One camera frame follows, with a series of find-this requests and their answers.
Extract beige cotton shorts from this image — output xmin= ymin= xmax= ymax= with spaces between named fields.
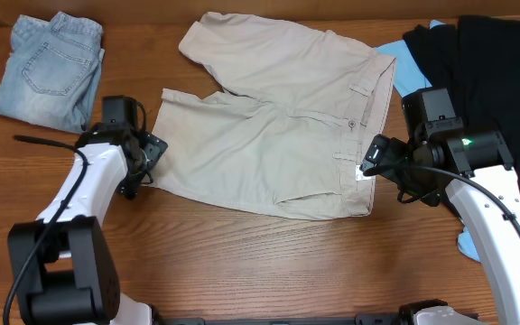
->
xmin=153 ymin=12 xmax=396 ymax=220

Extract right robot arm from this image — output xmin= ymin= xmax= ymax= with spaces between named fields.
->
xmin=359 ymin=88 xmax=520 ymax=324

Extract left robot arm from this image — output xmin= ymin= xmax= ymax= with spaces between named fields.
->
xmin=2 ymin=96 xmax=168 ymax=325

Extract light blue garment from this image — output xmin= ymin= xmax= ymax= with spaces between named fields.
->
xmin=376 ymin=40 xmax=480 ymax=263

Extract folded light blue jeans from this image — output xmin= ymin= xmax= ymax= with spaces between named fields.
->
xmin=0 ymin=12 xmax=104 ymax=134

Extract black garment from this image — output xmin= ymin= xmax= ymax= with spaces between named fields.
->
xmin=403 ymin=15 xmax=520 ymax=189

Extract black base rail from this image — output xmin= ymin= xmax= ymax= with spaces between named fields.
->
xmin=154 ymin=312 xmax=413 ymax=325

